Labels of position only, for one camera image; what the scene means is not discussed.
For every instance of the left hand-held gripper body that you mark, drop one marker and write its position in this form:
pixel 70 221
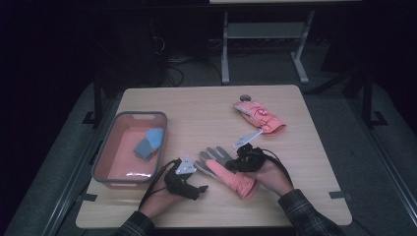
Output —
pixel 180 185

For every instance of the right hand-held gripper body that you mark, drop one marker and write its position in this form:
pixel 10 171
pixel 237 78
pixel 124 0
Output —
pixel 249 159

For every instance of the pink glove with grey palm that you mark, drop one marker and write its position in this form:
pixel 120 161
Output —
pixel 229 178

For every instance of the blue knit glove with dots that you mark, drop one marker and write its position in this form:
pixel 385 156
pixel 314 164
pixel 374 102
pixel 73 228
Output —
pixel 143 150

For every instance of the pink plastic basket grey rim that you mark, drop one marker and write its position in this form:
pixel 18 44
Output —
pixel 124 154

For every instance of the person's left hand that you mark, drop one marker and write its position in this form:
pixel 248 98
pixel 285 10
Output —
pixel 157 203

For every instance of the person's right hand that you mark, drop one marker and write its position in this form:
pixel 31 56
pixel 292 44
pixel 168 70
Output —
pixel 272 178

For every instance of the pink padded glove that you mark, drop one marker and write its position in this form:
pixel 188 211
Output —
pixel 259 116

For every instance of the small grey round object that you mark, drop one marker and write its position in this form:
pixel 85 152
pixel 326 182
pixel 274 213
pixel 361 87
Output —
pixel 245 97

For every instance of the grey tape strip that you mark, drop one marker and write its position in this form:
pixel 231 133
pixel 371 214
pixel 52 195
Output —
pixel 340 195
pixel 89 197

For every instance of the white metal stand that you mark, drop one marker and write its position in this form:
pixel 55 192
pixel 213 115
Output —
pixel 265 30

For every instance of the metal floor rail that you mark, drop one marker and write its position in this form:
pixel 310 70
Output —
pixel 75 170
pixel 383 157

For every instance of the black upright post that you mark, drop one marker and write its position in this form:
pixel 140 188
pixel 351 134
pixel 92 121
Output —
pixel 97 98
pixel 368 98

